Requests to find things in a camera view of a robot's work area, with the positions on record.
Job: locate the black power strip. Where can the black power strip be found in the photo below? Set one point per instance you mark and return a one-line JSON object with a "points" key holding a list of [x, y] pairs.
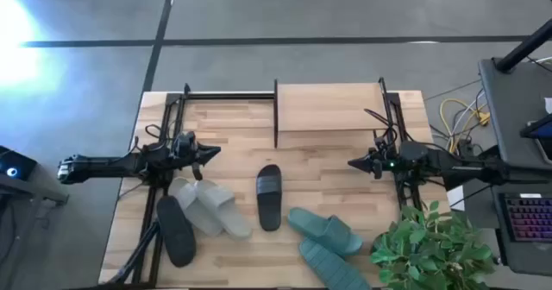
{"points": [[466, 147]]}

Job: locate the grey side stand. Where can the grey side stand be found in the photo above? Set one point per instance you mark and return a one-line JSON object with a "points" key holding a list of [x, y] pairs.
{"points": [[26, 188]]}

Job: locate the black device with blue light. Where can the black device with blue light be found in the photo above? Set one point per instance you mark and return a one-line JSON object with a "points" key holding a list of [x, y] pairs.
{"points": [[21, 162]]}

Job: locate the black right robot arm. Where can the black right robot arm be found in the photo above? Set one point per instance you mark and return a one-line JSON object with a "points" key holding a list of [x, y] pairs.
{"points": [[448, 165]]}

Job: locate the green leafy plant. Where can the green leafy plant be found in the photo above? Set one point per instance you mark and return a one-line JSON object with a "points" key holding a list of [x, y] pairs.
{"points": [[431, 247]]}

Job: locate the teal slide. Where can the teal slide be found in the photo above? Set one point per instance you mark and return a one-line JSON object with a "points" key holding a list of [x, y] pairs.
{"points": [[328, 231], [332, 268]]}

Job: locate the grey desk with pole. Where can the grey desk with pole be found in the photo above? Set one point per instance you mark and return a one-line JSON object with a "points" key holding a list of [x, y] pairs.
{"points": [[509, 109]]}

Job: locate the white paper sheet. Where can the white paper sheet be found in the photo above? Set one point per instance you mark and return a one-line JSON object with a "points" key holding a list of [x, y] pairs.
{"points": [[456, 199]]}

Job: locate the grey keyboard desk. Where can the grey keyboard desk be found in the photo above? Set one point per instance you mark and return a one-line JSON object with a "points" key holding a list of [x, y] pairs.
{"points": [[517, 260]]}

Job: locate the wooden shelf with black frame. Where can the wooden shelf with black frame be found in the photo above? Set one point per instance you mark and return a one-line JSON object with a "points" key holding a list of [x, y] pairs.
{"points": [[328, 106]]}

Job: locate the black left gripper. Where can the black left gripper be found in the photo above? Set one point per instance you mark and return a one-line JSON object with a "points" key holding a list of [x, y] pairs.
{"points": [[186, 157]]}

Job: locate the black tablet with blue screen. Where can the black tablet with blue screen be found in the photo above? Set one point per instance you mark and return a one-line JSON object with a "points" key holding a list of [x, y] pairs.
{"points": [[544, 131]]}

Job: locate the black desk pole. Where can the black desk pole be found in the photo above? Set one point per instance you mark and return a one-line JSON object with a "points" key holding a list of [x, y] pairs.
{"points": [[524, 46]]}

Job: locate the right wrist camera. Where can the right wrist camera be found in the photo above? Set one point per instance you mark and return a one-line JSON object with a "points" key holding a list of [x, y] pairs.
{"points": [[386, 148]]}

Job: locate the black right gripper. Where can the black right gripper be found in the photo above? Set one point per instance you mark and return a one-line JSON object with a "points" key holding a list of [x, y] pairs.
{"points": [[388, 165]]}

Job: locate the grey slide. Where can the grey slide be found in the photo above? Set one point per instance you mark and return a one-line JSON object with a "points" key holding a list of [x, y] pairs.
{"points": [[224, 212], [185, 199]]}

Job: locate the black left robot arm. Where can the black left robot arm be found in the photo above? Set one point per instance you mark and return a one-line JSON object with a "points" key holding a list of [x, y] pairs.
{"points": [[108, 165]]}

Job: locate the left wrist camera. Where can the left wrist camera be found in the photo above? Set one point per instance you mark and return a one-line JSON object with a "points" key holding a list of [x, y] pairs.
{"points": [[185, 140]]}

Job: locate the black aluminium extrusion frame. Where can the black aluminium extrusion frame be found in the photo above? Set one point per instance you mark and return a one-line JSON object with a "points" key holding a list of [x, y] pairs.
{"points": [[224, 96]]}

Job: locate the backlit rainbow keyboard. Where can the backlit rainbow keyboard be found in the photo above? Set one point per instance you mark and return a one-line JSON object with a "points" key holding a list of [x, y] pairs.
{"points": [[530, 218]]}

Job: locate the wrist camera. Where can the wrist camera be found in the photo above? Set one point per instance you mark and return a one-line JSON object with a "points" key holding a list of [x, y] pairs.
{"points": [[386, 148], [185, 140]]}

